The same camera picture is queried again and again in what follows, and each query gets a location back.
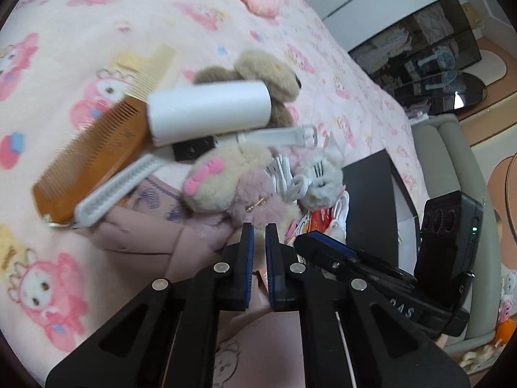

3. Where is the cream comb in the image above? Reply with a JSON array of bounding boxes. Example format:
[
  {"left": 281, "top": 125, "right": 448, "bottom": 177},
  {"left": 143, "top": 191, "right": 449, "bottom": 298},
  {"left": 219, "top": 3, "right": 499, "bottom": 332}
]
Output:
[{"left": 121, "top": 44, "right": 178, "bottom": 102}]

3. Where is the white wardrobe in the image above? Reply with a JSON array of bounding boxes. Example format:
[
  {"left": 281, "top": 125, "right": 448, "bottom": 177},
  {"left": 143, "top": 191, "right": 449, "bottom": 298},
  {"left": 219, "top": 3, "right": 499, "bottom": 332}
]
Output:
[{"left": 293, "top": 0, "right": 457, "bottom": 43}]

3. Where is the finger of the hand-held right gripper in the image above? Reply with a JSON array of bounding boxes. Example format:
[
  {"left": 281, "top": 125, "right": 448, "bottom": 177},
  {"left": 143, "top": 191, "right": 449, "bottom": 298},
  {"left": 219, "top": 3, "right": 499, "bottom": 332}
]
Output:
[
  {"left": 313, "top": 232, "right": 417, "bottom": 279},
  {"left": 294, "top": 232, "right": 417, "bottom": 289}
]

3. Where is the pink printed blanket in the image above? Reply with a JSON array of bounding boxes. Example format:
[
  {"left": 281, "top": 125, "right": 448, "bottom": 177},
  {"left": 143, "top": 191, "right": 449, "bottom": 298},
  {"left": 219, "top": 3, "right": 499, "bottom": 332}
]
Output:
[{"left": 0, "top": 0, "right": 429, "bottom": 388}]

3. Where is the red packet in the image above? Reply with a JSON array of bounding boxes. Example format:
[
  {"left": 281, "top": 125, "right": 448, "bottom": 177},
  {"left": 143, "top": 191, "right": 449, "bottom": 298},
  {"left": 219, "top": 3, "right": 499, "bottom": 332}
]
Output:
[{"left": 303, "top": 208, "right": 336, "bottom": 235}]

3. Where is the brown wooden comb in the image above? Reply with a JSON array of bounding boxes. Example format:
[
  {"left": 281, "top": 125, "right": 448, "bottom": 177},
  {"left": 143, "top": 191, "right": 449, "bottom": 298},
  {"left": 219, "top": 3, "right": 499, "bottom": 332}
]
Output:
[{"left": 31, "top": 95, "right": 156, "bottom": 227}]

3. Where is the white cat plush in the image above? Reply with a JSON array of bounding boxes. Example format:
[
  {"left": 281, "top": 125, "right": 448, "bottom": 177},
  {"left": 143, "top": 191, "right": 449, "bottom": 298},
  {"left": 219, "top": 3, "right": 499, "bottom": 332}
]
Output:
[{"left": 293, "top": 137, "right": 346, "bottom": 211}]

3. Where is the white cylinder roll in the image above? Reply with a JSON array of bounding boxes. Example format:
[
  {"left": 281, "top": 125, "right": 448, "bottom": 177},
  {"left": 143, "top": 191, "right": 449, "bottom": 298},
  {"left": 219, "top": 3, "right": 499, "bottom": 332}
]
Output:
[{"left": 146, "top": 80, "right": 272, "bottom": 147}]

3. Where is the brown fluffy plush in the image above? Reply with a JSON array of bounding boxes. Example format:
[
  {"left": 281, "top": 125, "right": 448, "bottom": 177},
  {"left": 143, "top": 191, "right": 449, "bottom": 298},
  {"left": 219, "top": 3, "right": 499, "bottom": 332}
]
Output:
[{"left": 193, "top": 49, "right": 301, "bottom": 130}]

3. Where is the white plastic comb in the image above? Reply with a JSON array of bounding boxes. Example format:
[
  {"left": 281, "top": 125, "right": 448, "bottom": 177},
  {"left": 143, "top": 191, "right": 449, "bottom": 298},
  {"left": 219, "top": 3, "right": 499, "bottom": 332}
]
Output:
[{"left": 75, "top": 124, "right": 320, "bottom": 228}]

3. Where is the beige chair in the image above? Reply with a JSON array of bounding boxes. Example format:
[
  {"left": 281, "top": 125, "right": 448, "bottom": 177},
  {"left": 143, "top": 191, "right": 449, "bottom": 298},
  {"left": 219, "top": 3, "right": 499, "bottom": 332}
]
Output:
[{"left": 410, "top": 113, "right": 499, "bottom": 354}]

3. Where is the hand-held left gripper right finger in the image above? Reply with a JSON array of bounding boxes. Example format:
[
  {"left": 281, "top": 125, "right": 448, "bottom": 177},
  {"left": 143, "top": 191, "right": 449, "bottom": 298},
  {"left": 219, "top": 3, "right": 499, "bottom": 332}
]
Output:
[{"left": 264, "top": 223, "right": 471, "bottom": 388}]

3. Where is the beige plush with pink bow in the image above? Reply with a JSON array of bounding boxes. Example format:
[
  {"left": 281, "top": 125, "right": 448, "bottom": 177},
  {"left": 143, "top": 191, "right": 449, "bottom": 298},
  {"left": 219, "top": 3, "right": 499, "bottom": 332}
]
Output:
[{"left": 181, "top": 143, "right": 275, "bottom": 215}]

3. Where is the yellow cartoon sticker packet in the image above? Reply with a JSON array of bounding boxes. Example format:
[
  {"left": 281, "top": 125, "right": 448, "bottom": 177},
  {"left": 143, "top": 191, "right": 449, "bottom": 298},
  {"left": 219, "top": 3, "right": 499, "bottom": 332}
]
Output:
[{"left": 285, "top": 214, "right": 313, "bottom": 247}]

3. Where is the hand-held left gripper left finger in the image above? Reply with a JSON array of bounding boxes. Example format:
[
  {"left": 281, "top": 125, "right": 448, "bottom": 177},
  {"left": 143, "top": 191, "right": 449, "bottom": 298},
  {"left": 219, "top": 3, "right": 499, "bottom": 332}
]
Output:
[{"left": 45, "top": 223, "right": 255, "bottom": 388}]

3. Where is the black cardboard box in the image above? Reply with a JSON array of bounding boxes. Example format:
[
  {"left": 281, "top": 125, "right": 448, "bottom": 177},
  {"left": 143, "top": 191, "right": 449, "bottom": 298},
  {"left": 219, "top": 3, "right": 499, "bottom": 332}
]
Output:
[{"left": 341, "top": 149, "right": 418, "bottom": 269}]

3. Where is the dark glass cabinet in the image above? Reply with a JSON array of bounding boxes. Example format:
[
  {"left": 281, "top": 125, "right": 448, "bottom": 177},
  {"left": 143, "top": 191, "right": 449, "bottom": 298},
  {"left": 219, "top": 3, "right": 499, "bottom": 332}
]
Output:
[{"left": 347, "top": 0, "right": 483, "bottom": 116}]

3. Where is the white pink bunny toy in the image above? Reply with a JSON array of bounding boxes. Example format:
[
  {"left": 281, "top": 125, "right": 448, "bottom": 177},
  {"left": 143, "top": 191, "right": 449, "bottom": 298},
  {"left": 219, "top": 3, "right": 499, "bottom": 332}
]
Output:
[{"left": 497, "top": 271, "right": 517, "bottom": 324}]

